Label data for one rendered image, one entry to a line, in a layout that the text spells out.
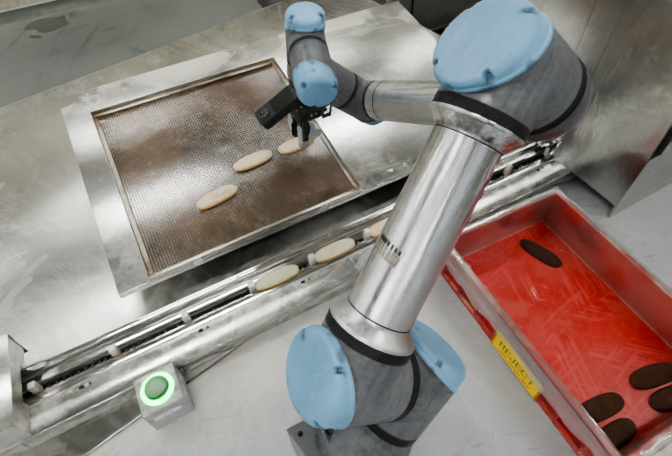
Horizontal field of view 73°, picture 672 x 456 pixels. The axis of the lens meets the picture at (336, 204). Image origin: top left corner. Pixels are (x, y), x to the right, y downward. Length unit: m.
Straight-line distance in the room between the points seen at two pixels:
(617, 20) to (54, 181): 1.38
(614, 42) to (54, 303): 1.28
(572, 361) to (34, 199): 1.30
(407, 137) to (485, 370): 0.59
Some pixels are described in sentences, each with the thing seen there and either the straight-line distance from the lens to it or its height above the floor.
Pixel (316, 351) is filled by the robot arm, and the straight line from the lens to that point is 0.55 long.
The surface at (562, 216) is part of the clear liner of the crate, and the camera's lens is 1.13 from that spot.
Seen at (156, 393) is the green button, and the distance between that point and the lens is 0.87.
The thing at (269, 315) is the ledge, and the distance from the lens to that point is 0.93.
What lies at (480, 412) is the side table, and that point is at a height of 0.82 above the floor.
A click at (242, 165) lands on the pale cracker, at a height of 0.93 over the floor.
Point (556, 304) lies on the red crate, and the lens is 1.06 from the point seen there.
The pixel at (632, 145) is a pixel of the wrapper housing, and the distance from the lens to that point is 1.15.
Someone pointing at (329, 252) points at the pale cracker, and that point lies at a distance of 0.99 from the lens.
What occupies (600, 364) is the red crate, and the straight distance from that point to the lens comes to 1.03.
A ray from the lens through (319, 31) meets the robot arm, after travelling 0.89.
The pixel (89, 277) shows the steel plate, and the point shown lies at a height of 0.82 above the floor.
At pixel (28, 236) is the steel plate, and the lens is 1.31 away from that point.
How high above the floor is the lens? 1.68
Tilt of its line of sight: 49 degrees down
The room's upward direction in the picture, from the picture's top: 2 degrees counter-clockwise
